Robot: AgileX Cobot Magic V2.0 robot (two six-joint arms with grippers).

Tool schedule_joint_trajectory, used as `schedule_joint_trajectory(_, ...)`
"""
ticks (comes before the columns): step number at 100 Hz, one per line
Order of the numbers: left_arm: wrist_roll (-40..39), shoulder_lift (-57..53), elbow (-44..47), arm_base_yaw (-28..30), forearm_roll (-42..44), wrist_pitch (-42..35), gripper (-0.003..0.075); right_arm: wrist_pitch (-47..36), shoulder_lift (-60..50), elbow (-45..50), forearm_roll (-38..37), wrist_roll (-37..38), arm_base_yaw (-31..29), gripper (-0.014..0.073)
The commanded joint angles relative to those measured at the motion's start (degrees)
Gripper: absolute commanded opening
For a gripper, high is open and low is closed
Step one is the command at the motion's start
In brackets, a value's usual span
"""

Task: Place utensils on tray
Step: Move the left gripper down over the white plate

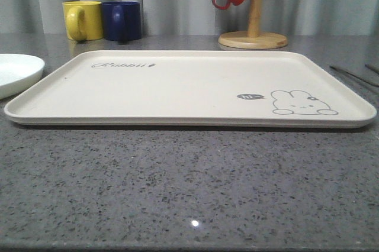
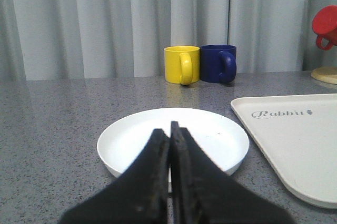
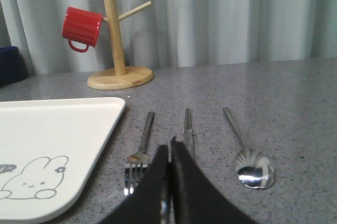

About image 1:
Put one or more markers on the yellow mug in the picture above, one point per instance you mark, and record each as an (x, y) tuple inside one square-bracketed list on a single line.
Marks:
[(83, 20)]

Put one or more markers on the wooden mug tree stand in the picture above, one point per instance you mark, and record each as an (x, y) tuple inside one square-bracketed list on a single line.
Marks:
[(253, 37)]

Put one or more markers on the steel chopstick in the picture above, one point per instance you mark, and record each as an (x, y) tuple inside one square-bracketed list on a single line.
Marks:
[(347, 72)]

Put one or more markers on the navy blue mug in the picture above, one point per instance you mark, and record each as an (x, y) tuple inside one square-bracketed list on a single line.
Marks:
[(121, 20)]

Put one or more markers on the white round plate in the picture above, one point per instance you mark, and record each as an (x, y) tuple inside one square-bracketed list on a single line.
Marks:
[(19, 72)]

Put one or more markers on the beige rabbit serving tray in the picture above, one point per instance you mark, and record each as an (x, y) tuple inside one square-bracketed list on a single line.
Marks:
[(221, 88)]

